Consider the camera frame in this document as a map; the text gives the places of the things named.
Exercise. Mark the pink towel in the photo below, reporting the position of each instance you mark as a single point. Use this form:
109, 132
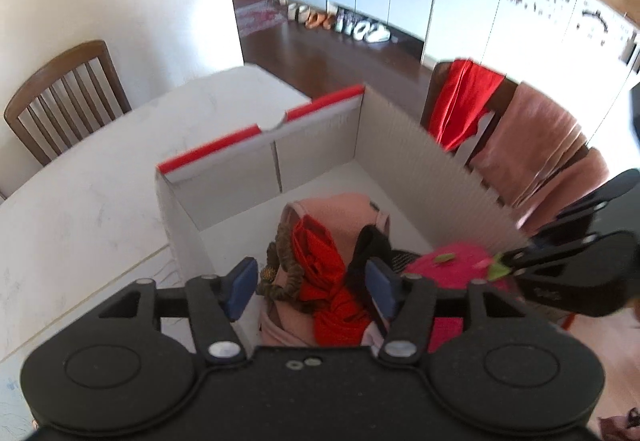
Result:
540, 146

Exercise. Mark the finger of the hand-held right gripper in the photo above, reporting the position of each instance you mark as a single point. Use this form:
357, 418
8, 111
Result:
560, 255
600, 201

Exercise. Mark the white cardboard box red rim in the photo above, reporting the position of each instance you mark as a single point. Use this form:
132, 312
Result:
410, 156

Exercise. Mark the pink plush toy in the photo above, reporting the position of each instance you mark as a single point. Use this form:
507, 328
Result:
450, 266

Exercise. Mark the dark wooden chair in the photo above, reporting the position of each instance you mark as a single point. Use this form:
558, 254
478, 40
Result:
505, 96

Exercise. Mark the red cloth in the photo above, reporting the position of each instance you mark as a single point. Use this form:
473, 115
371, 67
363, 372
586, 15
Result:
325, 266

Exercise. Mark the wooden slat-back chair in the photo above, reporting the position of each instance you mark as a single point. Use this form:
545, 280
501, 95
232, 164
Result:
60, 71

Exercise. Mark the black mesh cloth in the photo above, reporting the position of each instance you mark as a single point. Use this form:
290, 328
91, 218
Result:
372, 246

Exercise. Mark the pink cloth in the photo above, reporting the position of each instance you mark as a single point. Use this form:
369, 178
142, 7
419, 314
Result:
335, 211

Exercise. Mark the red patterned rug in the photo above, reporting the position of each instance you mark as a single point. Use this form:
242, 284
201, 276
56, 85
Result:
260, 18

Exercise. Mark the white sticker cabinet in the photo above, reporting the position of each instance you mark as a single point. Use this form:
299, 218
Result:
525, 16

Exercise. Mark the red garment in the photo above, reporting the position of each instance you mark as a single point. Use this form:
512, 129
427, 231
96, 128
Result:
465, 101

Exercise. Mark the brown patterned hair band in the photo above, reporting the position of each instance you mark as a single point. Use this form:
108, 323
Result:
280, 266

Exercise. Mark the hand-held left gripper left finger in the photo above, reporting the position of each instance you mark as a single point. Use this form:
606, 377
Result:
242, 288

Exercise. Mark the row of shoes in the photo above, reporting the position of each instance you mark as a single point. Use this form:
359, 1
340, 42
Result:
350, 23

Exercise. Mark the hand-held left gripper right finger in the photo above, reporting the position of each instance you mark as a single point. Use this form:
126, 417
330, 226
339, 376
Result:
382, 290

